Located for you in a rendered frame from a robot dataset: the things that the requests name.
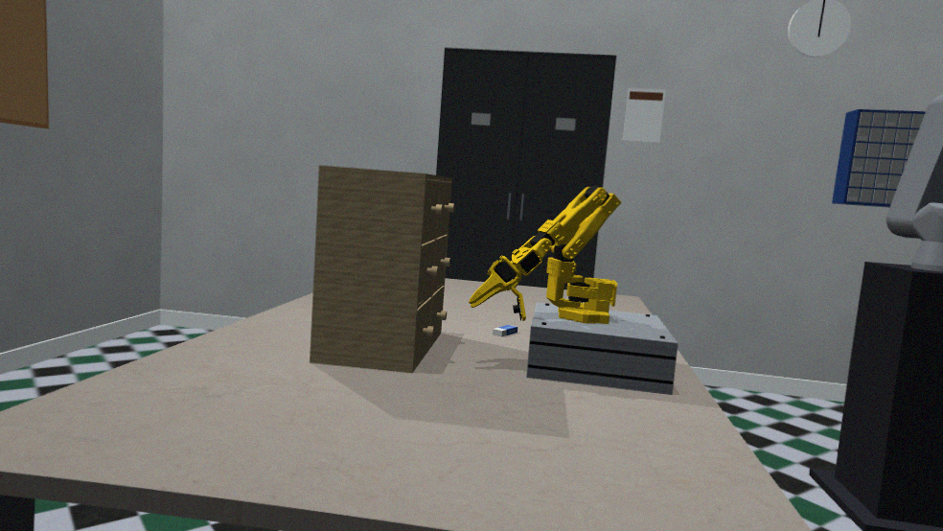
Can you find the brown wooden chest of drawers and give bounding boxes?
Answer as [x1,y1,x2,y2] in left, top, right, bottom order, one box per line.
[310,166,452,373]

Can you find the white and blue eraser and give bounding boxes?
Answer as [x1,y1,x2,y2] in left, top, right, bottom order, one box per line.
[493,325,518,337]

